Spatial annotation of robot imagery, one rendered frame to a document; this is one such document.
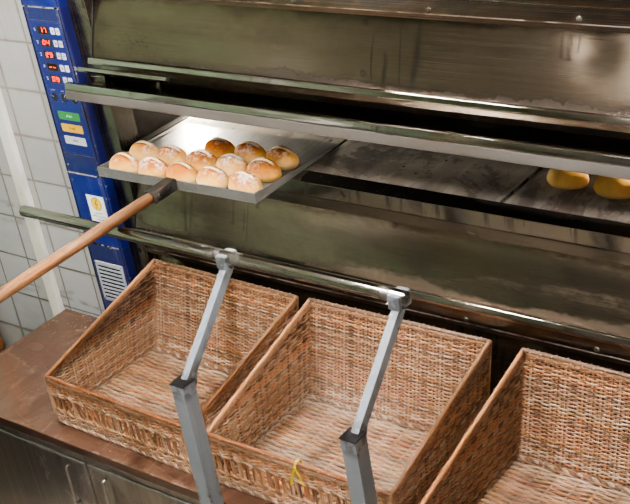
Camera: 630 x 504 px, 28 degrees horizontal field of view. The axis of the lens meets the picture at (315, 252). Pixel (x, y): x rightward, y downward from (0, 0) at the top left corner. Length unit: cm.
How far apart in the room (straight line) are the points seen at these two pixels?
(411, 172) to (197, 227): 69
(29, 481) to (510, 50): 192
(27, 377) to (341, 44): 149
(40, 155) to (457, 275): 146
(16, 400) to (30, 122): 83
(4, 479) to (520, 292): 172
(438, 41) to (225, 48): 62
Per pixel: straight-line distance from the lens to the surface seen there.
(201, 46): 320
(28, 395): 372
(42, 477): 370
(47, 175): 391
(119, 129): 358
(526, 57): 267
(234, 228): 340
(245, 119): 298
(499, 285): 294
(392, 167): 316
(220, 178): 317
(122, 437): 336
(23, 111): 386
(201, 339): 288
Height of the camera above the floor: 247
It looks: 27 degrees down
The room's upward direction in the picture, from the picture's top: 10 degrees counter-clockwise
